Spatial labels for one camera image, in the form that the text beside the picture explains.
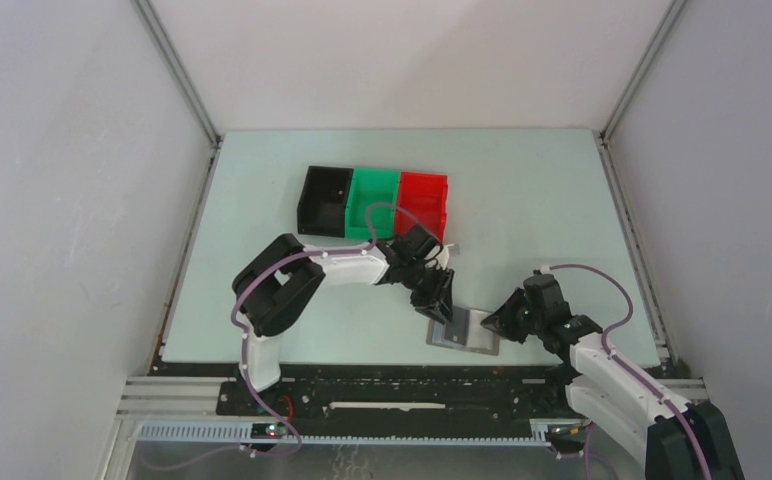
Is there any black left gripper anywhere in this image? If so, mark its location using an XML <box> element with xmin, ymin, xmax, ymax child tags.
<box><xmin>401</xmin><ymin>261</ymin><xmax>456</xmax><ymax>328</ymax></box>

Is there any beige leather card holder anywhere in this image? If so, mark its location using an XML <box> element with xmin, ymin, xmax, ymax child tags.
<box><xmin>426</xmin><ymin>306</ymin><xmax>500</xmax><ymax>356</ymax></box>

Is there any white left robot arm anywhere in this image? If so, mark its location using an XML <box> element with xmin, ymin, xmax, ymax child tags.
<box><xmin>230</xmin><ymin>225</ymin><xmax>454</xmax><ymax>417</ymax></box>

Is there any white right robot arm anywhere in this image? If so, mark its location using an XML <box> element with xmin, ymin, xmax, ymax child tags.
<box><xmin>481</xmin><ymin>269</ymin><xmax>744</xmax><ymax>479</ymax></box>

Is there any red plastic bin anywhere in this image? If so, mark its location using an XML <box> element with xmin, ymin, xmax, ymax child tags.
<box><xmin>397</xmin><ymin>171</ymin><xmax>448</xmax><ymax>240</ymax></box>

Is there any green plastic bin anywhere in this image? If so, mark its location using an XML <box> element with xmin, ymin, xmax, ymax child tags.
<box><xmin>344</xmin><ymin>168</ymin><xmax>401</xmax><ymax>240</ymax></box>

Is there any black plastic bin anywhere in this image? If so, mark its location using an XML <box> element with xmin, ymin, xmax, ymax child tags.
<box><xmin>297</xmin><ymin>165</ymin><xmax>353</xmax><ymax>238</ymax></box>

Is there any aluminium frame rail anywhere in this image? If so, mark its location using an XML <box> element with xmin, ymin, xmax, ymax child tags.
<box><xmin>115</xmin><ymin>374</ymin><xmax>646</xmax><ymax>448</ymax></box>

